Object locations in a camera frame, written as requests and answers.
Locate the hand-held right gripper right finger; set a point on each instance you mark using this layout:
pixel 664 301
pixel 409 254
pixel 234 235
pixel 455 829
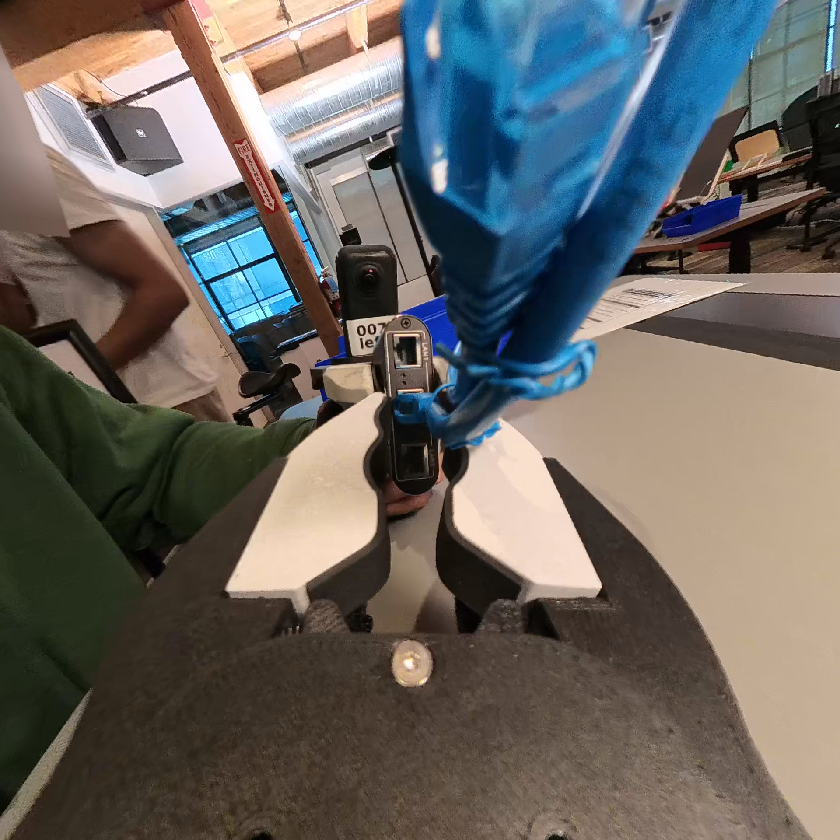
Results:
pixel 518 525

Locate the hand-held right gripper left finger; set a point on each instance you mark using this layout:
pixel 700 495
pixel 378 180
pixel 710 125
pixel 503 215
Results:
pixel 315 518

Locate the black ethernet switch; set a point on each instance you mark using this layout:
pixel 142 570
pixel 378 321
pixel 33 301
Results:
pixel 407 472

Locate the person's left forearm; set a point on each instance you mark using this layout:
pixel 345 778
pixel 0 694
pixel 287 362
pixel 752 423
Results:
pixel 223 459

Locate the person's left hand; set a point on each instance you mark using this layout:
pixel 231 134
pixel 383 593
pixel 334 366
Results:
pixel 410 504

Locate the blue plastic bin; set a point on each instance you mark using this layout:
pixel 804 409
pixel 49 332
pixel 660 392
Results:
pixel 702 220
pixel 426 312

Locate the black office chair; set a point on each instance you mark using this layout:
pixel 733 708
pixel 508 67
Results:
pixel 269 384

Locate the green hoodie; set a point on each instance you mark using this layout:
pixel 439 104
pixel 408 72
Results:
pixel 52 525

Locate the laminated paper sheet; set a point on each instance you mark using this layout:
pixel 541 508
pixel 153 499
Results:
pixel 656 298

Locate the black loudspeaker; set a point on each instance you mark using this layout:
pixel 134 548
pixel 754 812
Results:
pixel 141 141

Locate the silver air duct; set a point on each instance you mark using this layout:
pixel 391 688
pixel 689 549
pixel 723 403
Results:
pixel 328 98

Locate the wooden post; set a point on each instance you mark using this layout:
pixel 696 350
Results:
pixel 216 98

